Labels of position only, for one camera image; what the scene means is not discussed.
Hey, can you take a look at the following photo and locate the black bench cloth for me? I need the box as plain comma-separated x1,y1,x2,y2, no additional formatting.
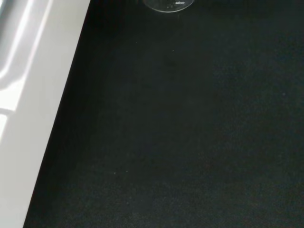
22,0,304,228

